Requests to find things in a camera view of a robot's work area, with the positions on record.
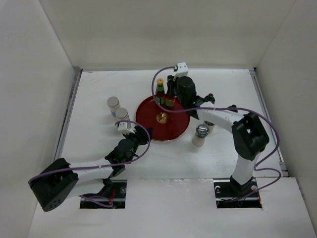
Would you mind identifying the clear grinder jar black top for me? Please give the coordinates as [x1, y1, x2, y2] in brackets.
[203, 121, 215, 133]

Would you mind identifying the far silver-lid salt jar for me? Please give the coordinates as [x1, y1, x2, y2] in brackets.
[107, 96, 120, 117]

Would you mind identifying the green-label sauce bottle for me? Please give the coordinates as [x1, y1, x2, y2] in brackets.
[155, 78, 165, 106]
[165, 90, 176, 110]

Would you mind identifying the right aluminium frame rail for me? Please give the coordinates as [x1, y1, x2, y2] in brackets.
[249, 68, 289, 177]

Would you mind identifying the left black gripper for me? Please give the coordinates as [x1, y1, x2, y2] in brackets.
[122, 126, 152, 154]

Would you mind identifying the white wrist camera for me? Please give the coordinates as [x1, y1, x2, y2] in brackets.
[116, 121, 134, 134]
[173, 62, 189, 81]

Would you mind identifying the front grinder jar chrome top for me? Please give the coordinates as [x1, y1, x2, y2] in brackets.
[192, 124, 210, 147]

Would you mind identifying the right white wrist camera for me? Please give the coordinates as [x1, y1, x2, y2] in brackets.
[173, 62, 189, 81]

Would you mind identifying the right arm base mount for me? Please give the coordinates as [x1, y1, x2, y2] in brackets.
[213, 178, 262, 209]

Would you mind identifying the white bottle black cap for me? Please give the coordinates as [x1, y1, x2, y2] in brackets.
[208, 93, 215, 104]

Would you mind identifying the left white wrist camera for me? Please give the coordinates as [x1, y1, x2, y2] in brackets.
[116, 121, 134, 134]

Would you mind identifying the left aluminium frame rail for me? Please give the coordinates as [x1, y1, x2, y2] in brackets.
[50, 66, 83, 164]

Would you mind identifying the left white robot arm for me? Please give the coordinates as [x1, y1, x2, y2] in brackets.
[29, 125, 153, 212]

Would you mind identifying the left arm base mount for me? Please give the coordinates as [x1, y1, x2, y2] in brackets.
[80, 178, 127, 209]

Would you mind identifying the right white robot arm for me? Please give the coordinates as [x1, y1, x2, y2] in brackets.
[166, 75, 269, 197]

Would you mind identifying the silver-lid salt jar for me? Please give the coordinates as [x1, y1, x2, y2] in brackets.
[107, 96, 120, 117]
[115, 108, 130, 120]

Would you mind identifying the near silver-lid salt jar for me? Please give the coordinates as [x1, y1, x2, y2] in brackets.
[115, 108, 130, 120]

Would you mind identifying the aluminium frame rail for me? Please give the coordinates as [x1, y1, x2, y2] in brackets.
[249, 68, 289, 177]
[50, 66, 83, 164]

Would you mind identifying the round red tray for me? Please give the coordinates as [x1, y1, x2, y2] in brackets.
[135, 96, 190, 141]

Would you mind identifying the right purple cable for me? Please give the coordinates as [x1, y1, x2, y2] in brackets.
[151, 64, 282, 201]

